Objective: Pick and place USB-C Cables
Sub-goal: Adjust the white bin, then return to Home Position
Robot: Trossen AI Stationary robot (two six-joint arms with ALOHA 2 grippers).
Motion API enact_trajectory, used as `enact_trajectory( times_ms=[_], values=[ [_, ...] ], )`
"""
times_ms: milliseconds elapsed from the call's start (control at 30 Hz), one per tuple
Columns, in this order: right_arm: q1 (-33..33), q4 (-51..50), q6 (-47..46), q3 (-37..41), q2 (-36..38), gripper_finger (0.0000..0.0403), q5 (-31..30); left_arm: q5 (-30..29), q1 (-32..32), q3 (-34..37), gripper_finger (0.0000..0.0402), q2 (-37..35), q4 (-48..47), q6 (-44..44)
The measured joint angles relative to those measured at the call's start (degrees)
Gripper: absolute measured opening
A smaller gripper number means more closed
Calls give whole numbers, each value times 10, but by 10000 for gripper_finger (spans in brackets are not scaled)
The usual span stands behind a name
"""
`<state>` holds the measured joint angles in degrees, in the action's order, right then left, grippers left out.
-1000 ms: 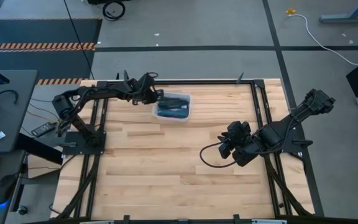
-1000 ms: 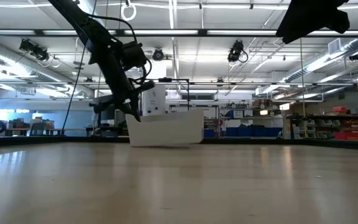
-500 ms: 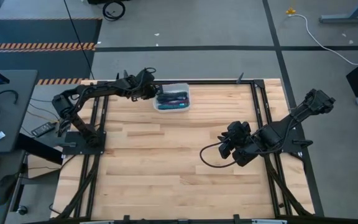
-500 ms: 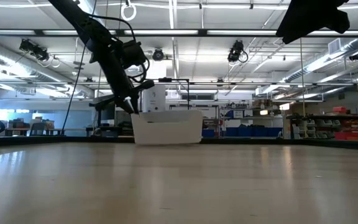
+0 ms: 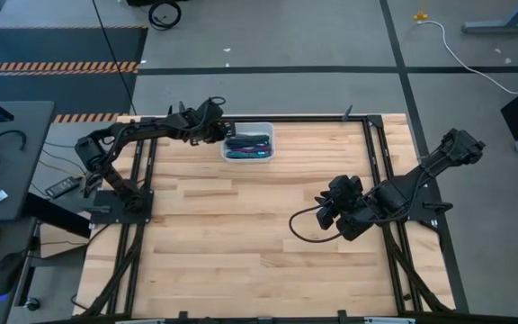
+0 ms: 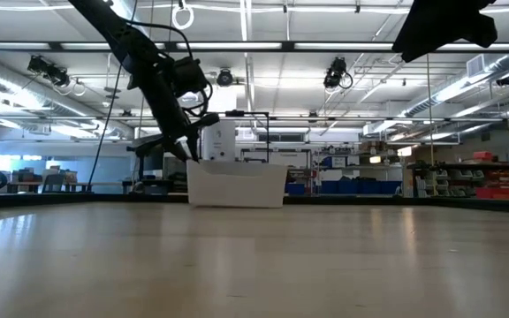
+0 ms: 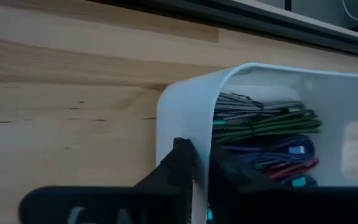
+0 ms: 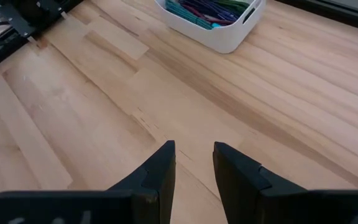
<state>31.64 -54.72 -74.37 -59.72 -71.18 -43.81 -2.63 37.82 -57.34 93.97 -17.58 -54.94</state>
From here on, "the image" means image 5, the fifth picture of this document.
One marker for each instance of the black mat with hazard stripes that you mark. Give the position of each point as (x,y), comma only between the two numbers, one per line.
(61,49)

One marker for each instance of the black aluminium table frame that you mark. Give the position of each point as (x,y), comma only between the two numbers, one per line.
(378,135)

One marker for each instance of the small yellow object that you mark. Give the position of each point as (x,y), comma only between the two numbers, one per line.
(421,16)

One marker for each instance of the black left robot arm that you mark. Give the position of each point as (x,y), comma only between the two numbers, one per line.
(119,135)

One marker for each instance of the dark grey desk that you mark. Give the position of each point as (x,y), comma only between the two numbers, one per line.
(20,157)

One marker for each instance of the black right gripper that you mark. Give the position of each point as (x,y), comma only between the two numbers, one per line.
(351,211)

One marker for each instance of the black round knob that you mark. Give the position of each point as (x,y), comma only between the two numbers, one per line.
(32,304)

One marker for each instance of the black power adapter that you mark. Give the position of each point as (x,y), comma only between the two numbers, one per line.
(62,187)

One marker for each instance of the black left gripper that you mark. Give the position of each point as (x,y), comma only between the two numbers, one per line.
(211,128)

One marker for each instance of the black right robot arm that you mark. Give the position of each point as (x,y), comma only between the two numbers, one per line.
(421,180)

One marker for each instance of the black computer mouse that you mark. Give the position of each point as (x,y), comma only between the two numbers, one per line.
(6,272)

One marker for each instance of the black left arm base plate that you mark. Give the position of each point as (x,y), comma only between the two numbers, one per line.
(106,207)

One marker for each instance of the grey metal table leg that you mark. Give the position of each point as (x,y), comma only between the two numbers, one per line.
(502,27)

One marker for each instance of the white plastic tray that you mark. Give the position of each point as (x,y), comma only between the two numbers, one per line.
(269,130)

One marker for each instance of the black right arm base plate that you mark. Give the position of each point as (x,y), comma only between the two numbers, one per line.
(430,209)

